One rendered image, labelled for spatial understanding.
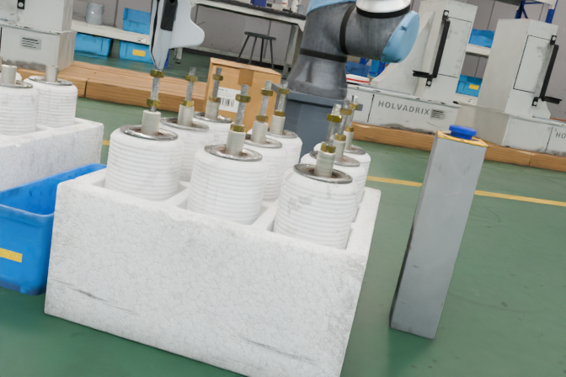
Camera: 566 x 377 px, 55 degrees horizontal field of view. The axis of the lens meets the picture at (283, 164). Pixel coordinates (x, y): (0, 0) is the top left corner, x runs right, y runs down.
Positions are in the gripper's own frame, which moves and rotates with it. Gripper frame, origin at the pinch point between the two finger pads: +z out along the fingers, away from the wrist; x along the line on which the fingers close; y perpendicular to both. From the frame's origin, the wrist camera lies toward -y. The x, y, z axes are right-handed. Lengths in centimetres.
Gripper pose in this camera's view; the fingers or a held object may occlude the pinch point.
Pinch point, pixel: (154, 57)
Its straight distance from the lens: 72.8
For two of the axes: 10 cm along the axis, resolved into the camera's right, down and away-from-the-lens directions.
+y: 9.0, 0.8, 4.4
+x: -4.0, -2.7, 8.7
